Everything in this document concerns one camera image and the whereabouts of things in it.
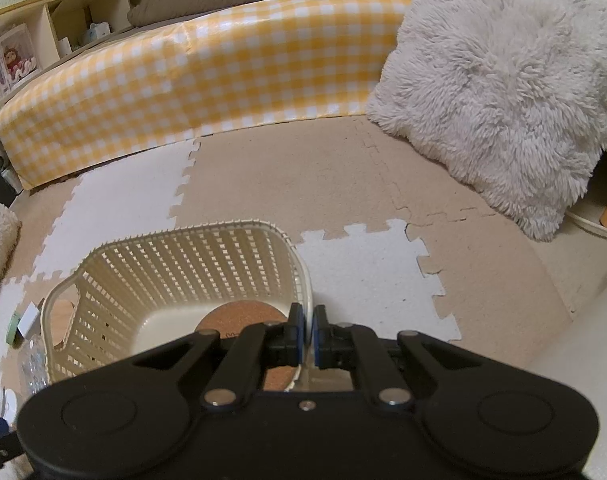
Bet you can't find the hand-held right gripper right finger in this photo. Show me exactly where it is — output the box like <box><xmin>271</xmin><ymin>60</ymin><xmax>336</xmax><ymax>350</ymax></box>
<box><xmin>313</xmin><ymin>304</ymin><xmax>484</xmax><ymax>409</ymax></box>

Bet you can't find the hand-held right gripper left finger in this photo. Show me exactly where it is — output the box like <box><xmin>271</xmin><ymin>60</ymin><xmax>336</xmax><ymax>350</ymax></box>
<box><xmin>128</xmin><ymin>303</ymin><xmax>304</xmax><ymax>412</ymax></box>

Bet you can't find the round cork coaster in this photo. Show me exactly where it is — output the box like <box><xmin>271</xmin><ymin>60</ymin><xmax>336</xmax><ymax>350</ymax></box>
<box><xmin>194</xmin><ymin>301</ymin><xmax>304</xmax><ymax>393</ymax></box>

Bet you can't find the clear plastic container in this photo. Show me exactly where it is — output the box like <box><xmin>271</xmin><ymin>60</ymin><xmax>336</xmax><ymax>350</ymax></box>
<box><xmin>14</xmin><ymin>334</ymin><xmax>53</xmax><ymax>397</ymax></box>

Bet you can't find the cream plastic lattice basket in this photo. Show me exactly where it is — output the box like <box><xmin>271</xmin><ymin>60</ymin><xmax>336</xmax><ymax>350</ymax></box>
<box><xmin>40</xmin><ymin>218</ymin><xmax>315</xmax><ymax>393</ymax></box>

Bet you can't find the white round cap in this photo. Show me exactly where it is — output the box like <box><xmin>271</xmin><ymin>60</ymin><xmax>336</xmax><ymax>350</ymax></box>
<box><xmin>0</xmin><ymin>387</ymin><xmax>22</xmax><ymax>420</ymax></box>

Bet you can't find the white foam mat tile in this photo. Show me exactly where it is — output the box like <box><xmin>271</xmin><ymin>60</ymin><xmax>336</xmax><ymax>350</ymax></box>
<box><xmin>32</xmin><ymin>137</ymin><xmax>203</xmax><ymax>282</ymax></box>
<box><xmin>294</xmin><ymin>219</ymin><xmax>463</xmax><ymax>345</ymax></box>

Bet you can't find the small green box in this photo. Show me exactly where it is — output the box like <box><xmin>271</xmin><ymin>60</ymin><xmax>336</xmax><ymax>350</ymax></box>
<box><xmin>6</xmin><ymin>310</ymin><xmax>25</xmax><ymax>346</ymax></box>

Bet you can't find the small white box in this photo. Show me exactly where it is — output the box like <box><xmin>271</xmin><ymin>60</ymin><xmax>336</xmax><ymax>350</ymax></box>
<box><xmin>16</xmin><ymin>302</ymin><xmax>42</xmax><ymax>339</ymax></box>

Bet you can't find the tan foam mat tile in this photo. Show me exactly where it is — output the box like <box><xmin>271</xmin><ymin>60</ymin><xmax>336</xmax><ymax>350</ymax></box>
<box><xmin>364</xmin><ymin>114</ymin><xmax>500</xmax><ymax>222</ymax></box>
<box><xmin>176</xmin><ymin>116</ymin><xmax>415</xmax><ymax>242</ymax></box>
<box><xmin>406</xmin><ymin>209</ymin><xmax>607</xmax><ymax>357</ymax></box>

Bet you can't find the yellow gingham bed side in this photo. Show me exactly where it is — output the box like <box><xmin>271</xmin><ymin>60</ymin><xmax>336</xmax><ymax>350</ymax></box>
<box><xmin>0</xmin><ymin>0</ymin><xmax>417</xmax><ymax>192</ymax></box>

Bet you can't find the white fluffy cushion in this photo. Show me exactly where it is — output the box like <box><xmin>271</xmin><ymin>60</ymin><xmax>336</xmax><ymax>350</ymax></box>
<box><xmin>365</xmin><ymin>0</ymin><xmax>607</xmax><ymax>244</ymax></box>

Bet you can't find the white tissue box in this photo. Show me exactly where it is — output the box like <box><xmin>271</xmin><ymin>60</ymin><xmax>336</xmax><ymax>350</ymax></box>
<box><xmin>80</xmin><ymin>22</ymin><xmax>110</xmax><ymax>47</ymax></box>

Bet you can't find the doll in clear case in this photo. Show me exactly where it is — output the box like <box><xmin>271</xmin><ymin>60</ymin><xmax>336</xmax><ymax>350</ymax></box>
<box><xmin>0</xmin><ymin>22</ymin><xmax>40</xmax><ymax>97</ymax></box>

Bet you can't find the wooden shelf unit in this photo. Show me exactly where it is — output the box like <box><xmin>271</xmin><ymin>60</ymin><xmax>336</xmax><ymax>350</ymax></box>
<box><xmin>0</xmin><ymin>0</ymin><xmax>152</xmax><ymax>117</ymax></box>

